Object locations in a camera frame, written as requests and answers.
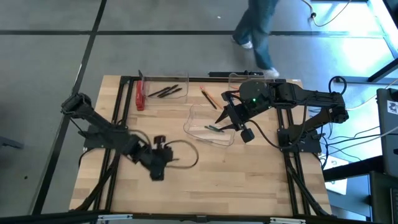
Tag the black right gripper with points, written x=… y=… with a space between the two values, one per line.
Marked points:
x=242 y=113

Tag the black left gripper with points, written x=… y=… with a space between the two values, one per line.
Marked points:
x=154 y=157

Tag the clear plastic bin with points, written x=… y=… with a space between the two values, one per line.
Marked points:
x=182 y=81
x=196 y=124
x=233 y=81

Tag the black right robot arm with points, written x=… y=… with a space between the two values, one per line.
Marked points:
x=311 y=96

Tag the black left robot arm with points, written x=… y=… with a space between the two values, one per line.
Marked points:
x=93 y=119

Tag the red stapler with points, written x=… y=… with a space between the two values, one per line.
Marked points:
x=140 y=96

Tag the person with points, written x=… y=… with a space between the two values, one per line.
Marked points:
x=261 y=31

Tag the white paper sheet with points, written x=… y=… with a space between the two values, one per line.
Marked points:
x=337 y=186

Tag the black beam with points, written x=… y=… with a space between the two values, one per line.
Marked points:
x=351 y=169

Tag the grey cabinet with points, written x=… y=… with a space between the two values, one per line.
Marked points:
x=388 y=140

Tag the dark cabinet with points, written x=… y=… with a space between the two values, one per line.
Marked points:
x=382 y=199

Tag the black aluminium frame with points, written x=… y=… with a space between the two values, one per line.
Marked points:
x=194 y=80

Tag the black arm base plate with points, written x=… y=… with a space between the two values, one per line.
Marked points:
x=312 y=146
x=93 y=143

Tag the silver metal bracket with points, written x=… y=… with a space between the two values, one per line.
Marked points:
x=115 y=217
x=287 y=221

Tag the black desk leg frame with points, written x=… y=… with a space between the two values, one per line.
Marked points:
x=357 y=79

